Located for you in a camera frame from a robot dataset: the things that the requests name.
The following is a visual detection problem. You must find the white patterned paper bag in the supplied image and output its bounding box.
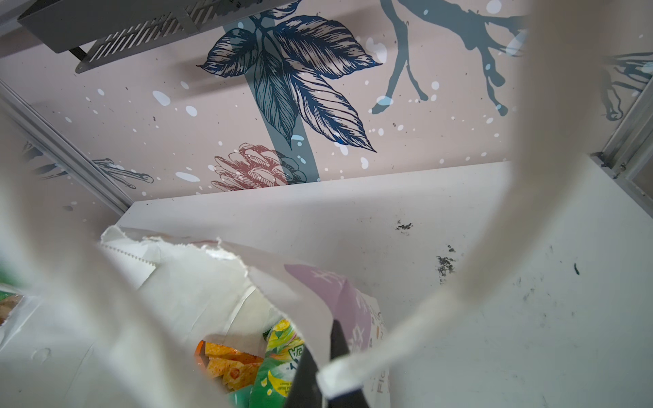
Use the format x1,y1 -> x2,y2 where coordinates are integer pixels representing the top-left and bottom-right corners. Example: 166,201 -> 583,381
1,1 -> 609,407

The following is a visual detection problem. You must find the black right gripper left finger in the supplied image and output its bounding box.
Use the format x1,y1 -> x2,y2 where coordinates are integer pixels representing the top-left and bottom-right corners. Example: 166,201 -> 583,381
284,347 -> 323,408

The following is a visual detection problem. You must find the green snack packet in bag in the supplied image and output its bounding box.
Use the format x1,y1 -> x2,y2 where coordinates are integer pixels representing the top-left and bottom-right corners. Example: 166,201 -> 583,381
229,319 -> 304,408

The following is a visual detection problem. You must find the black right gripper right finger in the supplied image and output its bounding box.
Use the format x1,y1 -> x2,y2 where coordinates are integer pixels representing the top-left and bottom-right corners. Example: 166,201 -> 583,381
326,321 -> 369,408

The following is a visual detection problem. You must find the green orange snack packet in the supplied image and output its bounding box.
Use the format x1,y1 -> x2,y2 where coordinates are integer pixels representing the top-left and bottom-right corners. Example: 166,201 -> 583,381
0,265 -> 22,325

